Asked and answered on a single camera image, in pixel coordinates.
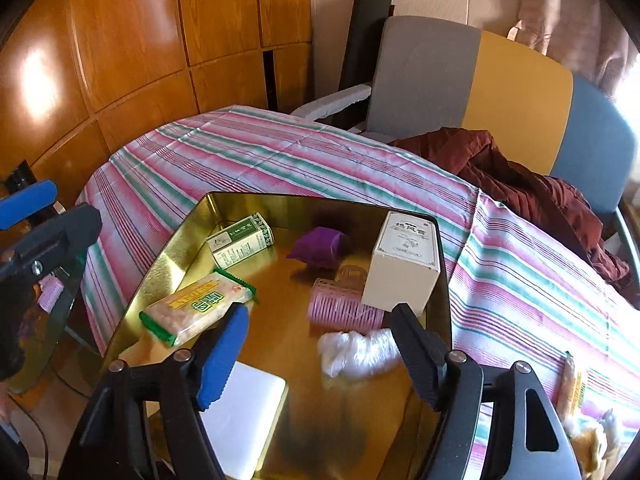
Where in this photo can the glass side table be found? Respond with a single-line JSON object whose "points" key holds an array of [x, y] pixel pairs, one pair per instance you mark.
{"points": [[55, 350]]}

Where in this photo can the wooden wardrobe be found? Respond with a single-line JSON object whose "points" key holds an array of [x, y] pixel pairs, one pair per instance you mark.
{"points": [[125, 35]]}

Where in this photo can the black rolled mat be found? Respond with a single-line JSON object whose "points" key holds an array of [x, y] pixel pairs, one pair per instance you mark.
{"points": [[365, 45]]}

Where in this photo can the tan plush toy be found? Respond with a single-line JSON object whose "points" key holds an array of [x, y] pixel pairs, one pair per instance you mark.
{"points": [[590, 440]]}

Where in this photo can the grey yellow blue chair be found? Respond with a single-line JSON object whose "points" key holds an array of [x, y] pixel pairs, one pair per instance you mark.
{"points": [[425, 70]]}

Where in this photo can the gold tin tray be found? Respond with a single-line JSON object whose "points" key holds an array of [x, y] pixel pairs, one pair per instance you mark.
{"points": [[290, 435]]}

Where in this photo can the maroon jacket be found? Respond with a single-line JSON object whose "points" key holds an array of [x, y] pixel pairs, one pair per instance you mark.
{"points": [[525, 180]]}

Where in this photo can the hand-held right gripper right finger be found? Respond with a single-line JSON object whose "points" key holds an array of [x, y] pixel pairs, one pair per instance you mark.
{"points": [[415, 350]]}

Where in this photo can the white plastic bag ball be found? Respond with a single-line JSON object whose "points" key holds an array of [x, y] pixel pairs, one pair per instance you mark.
{"points": [[355, 352]]}

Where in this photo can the green and white box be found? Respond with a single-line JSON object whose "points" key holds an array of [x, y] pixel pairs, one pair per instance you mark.
{"points": [[240, 245]]}

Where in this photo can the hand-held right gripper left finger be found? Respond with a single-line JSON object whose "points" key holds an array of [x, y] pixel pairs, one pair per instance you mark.
{"points": [[225, 360]]}

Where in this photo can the clear snack packet green trim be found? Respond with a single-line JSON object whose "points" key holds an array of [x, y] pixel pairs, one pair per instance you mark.
{"points": [[195, 305]]}

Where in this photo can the yellow snack packet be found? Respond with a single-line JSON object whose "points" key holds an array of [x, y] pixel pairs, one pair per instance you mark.
{"points": [[575, 385]]}

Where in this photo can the beige cardboard box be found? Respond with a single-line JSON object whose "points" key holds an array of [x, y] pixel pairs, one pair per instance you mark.
{"points": [[400, 270]]}

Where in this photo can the purple pouch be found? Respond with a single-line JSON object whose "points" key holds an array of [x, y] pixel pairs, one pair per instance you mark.
{"points": [[320, 247]]}

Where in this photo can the beige patterned curtain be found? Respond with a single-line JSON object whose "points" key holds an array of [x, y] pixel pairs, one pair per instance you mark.
{"points": [[575, 20]]}

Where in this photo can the white rectangular box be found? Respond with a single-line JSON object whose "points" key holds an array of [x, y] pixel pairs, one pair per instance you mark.
{"points": [[250, 410]]}

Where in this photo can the small pink hair roller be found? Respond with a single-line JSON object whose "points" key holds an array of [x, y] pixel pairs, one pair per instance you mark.
{"points": [[50, 294]]}

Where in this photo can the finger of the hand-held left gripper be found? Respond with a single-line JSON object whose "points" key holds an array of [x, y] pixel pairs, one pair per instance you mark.
{"points": [[60, 232], [25, 202]]}

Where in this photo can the striped tablecloth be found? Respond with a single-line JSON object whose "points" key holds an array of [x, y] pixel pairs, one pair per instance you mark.
{"points": [[250, 150]]}

